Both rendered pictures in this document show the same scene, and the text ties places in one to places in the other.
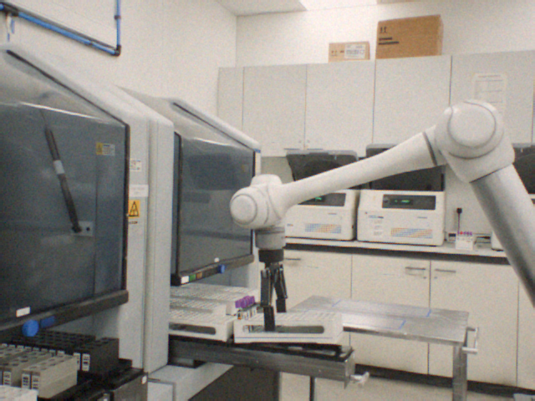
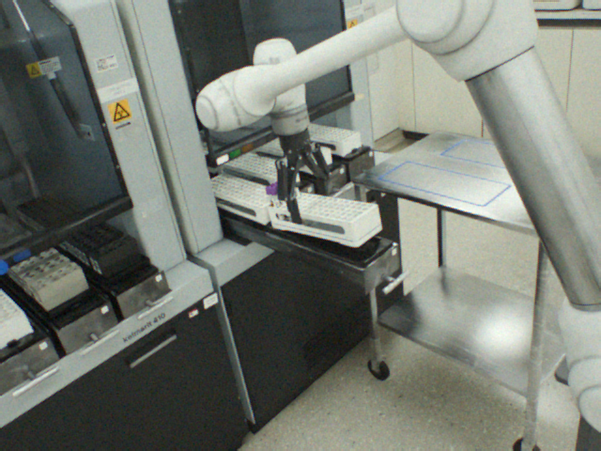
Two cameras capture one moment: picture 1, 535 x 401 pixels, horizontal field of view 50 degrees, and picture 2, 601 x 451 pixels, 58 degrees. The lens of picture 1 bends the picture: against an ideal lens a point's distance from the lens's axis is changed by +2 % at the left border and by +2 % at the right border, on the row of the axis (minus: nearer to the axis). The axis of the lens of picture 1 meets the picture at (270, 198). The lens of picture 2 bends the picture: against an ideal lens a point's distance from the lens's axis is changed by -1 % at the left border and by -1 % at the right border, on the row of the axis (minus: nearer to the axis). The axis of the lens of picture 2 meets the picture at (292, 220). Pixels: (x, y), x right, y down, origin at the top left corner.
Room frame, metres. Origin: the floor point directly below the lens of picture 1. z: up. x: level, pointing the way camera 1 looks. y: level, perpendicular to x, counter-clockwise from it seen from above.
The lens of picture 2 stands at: (0.51, -0.60, 1.51)
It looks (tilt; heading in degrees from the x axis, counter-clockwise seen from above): 28 degrees down; 30
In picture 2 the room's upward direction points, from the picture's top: 10 degrees counter-clockwise
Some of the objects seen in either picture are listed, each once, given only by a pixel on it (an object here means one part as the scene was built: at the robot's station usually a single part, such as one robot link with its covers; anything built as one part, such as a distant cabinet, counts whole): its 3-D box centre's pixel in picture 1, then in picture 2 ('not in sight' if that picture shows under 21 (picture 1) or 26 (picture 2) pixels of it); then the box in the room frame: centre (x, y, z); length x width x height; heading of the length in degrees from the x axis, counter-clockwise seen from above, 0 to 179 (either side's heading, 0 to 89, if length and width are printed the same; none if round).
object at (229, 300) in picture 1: (200, 302); (289, 155); (2.03, 0.24, 0.83); 0.30 x 0.10 x 0.06; 71
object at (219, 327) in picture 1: (187, 325); (242, 198); (1.70, 0.24, 0.83); 0.30 x 0.10 x 0.06; 71
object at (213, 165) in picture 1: (159, 178); (220, 23); (2.00, 0.40, 1.28); 0.61 x 0.51 x 0.63; 161
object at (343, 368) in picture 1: (242, 350); (287, 230); (1.64, 0.07, 0.78); 0.73 x 0.14 x 0.09; 71
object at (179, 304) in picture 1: (179, 312); (256, 172); (1.88, 0.29, 0.83); 0.30 x 0.10 x 0.06; 71
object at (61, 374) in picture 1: (55, 378); (62, 287); (1.18, 0.44, 0.85); 0.12 x 0.02 x 0.06; 161
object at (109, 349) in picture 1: (101, 357); (118, 257); (1.33, 0.38, 0.85); 0.12 x 0.02 x 0.06; 161
